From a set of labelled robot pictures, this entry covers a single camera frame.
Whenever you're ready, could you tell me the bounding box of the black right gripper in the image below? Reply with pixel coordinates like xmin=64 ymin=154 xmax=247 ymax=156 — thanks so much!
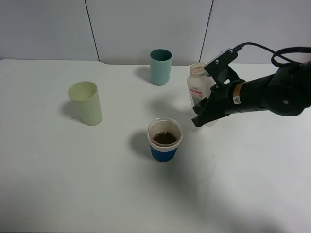
xmin=192 ymin=79 xmax=261 ymax=127

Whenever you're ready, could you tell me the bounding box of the clear plastic drink bottle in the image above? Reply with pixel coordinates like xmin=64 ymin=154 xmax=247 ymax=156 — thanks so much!
xmin=186 ymin=62 xmax=219 ymax=127

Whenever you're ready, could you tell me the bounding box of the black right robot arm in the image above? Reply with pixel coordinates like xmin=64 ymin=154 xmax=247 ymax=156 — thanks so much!
xmin=192 ymin=62 xmax=311 ymax=127

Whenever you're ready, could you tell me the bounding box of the clear cup with blue sleeve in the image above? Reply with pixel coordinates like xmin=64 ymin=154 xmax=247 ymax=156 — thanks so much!
xmin=147 ymin=117 xmax=183 ymax=163

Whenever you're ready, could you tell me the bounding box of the teal plastic cup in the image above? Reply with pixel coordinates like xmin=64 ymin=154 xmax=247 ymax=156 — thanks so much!
xmin=150 ymin=49 xmax=173 ymax=86

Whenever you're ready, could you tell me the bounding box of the light green plastic cup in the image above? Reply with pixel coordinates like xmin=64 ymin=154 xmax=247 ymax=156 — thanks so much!
xmin=68 ymin=81 xmax=103 ymax=126

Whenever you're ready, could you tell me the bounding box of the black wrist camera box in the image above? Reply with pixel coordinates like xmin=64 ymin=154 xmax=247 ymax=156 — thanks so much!
xmin=204 ymin=49 xmax=240 ymax=86

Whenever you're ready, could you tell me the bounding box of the black camera cable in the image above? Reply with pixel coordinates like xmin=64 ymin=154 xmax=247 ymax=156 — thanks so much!
xmin=233 ymin=42 xmax=311 ymax=67

